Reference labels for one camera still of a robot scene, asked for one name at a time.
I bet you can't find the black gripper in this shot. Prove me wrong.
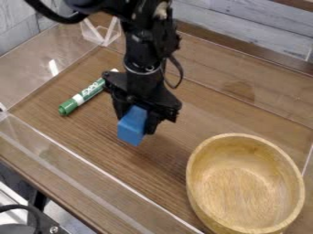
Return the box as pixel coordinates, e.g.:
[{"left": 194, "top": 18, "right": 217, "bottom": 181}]
[{"left": 102, "top": 71, "right": 182, "bottom": 134}]

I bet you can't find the blue rectangular block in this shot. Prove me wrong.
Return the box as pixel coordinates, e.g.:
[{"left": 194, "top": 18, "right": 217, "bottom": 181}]
[{"left": 118, "top": 105, "right": 148, "bottom": 146}]

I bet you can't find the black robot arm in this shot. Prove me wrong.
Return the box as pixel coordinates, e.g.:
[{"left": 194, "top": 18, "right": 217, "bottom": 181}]
[{"left": 23, "top": 0, "right": 182, "bottom": 134}]

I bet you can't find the brown wooden bowl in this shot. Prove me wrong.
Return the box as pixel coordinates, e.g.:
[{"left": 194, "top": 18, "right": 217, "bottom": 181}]
[{"left": 186, "top": 133, "right": 307, "bottom": 234}]

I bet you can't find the green Expo marker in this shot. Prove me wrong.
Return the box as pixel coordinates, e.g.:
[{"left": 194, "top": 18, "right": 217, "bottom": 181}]
[{"left": 58, "top": 78, "right": 106, "bottom": 116}]

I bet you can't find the clear acrylic tray wall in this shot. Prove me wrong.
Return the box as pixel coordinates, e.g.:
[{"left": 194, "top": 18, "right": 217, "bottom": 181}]
[{"left": 0, "top": 9, "right": 313, "bottom": 234}]

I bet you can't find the black metal bracket with screw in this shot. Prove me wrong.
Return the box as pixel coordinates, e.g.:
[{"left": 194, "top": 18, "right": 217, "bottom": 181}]
[{"left": 41, "top": 214, "right": 69, "bottom": 234}]

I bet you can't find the black cable bottom left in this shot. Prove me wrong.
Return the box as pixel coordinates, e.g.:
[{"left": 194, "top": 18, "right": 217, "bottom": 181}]
[{"left": 0, "top": 204, "right": 45, "bottom": 234}]

